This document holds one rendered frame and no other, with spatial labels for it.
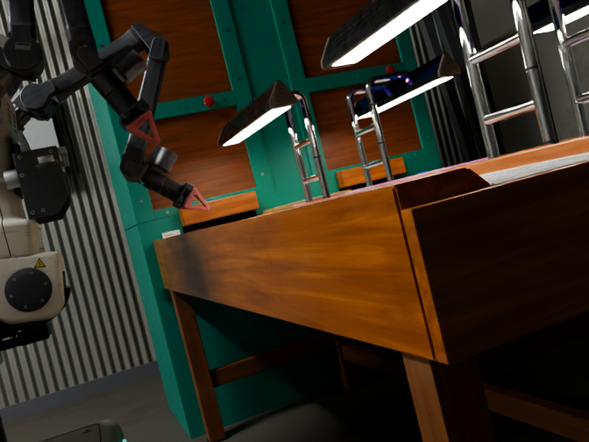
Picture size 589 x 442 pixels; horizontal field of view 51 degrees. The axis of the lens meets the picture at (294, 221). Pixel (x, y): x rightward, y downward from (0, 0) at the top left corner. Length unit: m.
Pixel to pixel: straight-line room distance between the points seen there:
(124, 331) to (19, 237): 2.22
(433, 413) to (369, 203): 0.24
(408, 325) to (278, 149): 1.92
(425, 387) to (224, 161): 1.86
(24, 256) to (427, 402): 1.12
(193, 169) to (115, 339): 1.59
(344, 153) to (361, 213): 1.95
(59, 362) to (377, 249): 3.20
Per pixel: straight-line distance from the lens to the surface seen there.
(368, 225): 0.70
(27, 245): 1.60
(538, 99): 1.15
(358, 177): 2.58
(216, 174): 2.46
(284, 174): 2.53
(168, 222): 2.39
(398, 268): 0.66
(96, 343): 3.77
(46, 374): 3.79
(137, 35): 1.98
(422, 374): 0.71
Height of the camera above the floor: 0.77
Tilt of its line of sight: 1 degrees down
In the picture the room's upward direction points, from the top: 14 degrees counter-clockwise
